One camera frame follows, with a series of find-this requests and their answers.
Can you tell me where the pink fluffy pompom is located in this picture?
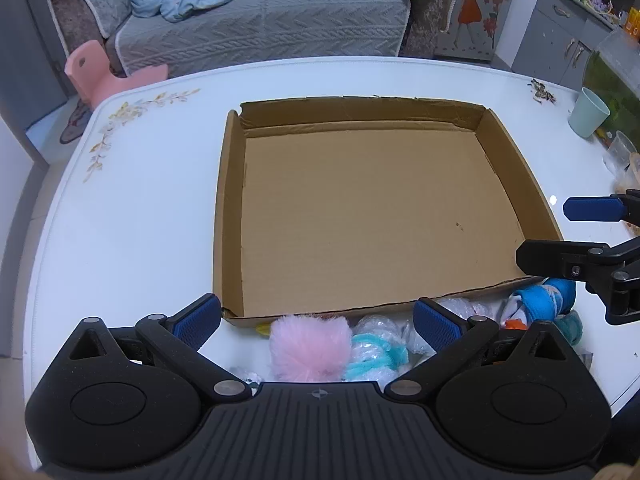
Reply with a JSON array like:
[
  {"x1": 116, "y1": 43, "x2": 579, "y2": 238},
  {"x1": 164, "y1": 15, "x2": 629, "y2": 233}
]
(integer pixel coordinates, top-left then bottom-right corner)
[{"x1": 269, "y1": 314, "x2": 353, "y2": 385}]

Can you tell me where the pink plastic stool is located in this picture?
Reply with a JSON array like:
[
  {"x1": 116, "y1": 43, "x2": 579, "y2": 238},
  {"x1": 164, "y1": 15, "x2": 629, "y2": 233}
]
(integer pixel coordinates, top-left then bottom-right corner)
[{"x1": 65, "y1": 40, "x2": 168, "y2": 109}]

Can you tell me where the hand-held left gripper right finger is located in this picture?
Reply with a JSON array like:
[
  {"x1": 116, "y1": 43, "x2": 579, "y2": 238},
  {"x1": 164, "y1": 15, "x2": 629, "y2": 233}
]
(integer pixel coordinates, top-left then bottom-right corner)
[{"x1": 385, "y1": 297, "x2": 591, "y2": 403}]

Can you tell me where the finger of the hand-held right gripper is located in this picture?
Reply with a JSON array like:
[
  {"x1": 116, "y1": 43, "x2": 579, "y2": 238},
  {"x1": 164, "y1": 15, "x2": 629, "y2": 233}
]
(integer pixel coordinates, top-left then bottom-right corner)
[
  {"x1": 562, "y1": 193, "x2": 640, "y2": 223},
  {"x1": 516, "y1": 239, "x2": 640, "y2": 326}
]

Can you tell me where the grey cabinet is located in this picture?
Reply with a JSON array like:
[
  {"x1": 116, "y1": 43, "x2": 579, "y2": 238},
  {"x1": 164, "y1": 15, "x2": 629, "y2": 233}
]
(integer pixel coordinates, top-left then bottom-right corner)
[{"x1": 512, "y1": 0, "x2": 621, "y2": 88}]

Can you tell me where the light teal bubble-wrapped bundle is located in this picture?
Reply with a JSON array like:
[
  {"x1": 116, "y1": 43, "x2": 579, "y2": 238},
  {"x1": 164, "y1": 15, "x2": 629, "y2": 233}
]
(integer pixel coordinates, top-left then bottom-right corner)
[{"x1": 345, "y1": 315, "x2": 411, "y2": 383}]

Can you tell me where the shallow cardboard box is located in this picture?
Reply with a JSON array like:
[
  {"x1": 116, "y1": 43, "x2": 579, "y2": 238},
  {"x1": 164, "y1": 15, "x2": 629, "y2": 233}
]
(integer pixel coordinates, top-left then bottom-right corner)
[{"x1": 212, "y1": 95, "x2": 565, "y2": 330}]

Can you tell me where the mint green cup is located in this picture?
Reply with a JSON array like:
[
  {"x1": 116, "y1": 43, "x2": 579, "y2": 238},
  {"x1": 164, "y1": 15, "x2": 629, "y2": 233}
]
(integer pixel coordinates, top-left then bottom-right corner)
[{"x1": 568, "y1": 87, "x2": 611, "y2": 138}]

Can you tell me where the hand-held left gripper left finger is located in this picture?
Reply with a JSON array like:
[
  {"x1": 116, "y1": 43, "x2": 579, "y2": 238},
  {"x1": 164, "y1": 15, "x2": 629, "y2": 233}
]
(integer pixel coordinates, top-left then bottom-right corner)
[{"x1": 50, "y1": 293, "x2": 253, "y2": 403}]

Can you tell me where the glass fish tank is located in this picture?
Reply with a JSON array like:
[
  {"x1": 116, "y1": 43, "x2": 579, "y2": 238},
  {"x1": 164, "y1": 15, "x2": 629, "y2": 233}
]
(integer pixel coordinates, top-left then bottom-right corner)
[{"x1": 582, "y1": 25, "x2": 640, "y2": 136}]

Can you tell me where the pile of seed shells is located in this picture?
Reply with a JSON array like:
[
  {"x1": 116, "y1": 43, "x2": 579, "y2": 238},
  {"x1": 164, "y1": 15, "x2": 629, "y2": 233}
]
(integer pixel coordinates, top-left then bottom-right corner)
[{"x1": 530, "y1": 79, "x2": 557, "y2": 104}]

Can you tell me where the clear plastic cup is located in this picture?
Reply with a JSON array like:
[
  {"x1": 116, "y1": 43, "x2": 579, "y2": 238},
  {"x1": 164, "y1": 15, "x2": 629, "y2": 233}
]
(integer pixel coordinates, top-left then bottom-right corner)
[{"x1": 602, "y1": 131, "x2": 639, "y2": 175}]

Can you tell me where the blue bundle with tan band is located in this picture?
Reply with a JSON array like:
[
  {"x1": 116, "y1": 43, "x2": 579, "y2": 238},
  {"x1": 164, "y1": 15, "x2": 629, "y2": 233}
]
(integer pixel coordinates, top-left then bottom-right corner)
[{"x1": 512, "y1": 277, "x2": 577, "y2": 322}]

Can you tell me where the grey quilted sofa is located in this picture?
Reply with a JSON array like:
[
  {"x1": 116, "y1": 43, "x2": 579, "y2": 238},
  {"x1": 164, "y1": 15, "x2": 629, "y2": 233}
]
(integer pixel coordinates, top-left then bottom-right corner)
[{"x1": 48, "y1": 0, "x2": 468, "y2": 78}]

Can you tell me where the dark teal cloth bundle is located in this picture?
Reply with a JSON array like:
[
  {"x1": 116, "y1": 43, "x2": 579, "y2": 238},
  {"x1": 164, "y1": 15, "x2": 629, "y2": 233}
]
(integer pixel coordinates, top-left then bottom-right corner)
[{"x1": 552, "y1": 310, "x2": 585, "y2": 347}]

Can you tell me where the grey panel with figure sticker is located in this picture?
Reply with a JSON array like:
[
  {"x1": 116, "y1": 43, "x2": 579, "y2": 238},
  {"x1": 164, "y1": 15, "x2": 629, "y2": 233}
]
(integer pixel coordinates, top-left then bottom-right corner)
[{"x1": 434, "y1": 0, "x2": 516, "y2": 63}]

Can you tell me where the patterned floor rug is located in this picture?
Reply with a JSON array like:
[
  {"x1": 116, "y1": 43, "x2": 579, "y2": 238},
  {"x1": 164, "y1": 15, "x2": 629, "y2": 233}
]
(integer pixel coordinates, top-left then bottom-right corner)
[{"x1": 60, "y1": 97, "x2": 94, "y2": 146}]

